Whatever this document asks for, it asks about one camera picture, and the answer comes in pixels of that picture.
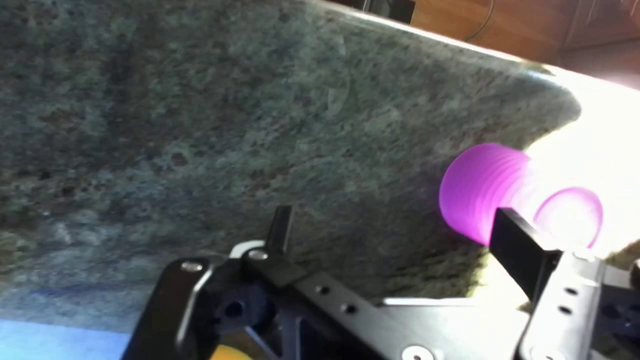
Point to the wooden cabinet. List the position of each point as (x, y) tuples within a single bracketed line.
[(530, 25)]

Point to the yellow plastic cup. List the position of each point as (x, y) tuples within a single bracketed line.
[(231, 353)]

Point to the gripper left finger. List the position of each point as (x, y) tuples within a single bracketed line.
[(172, 310)]

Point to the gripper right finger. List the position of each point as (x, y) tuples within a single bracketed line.
[(525, 252)]

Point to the purple plastic cup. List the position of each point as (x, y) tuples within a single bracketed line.
[(477, 190)]

